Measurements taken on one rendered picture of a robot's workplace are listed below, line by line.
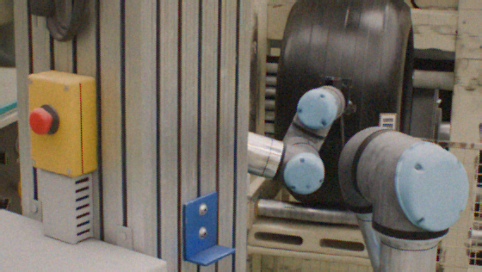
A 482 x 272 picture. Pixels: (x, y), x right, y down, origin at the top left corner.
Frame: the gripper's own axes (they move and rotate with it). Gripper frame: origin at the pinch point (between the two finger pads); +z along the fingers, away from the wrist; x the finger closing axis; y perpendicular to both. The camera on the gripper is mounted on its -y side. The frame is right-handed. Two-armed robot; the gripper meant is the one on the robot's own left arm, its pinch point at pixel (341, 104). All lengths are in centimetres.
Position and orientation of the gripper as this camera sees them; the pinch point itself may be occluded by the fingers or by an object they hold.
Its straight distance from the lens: 222.5
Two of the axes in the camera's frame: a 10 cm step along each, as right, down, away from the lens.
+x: -9.7, -0.8, 2.4
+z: 2.5, -1.3, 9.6
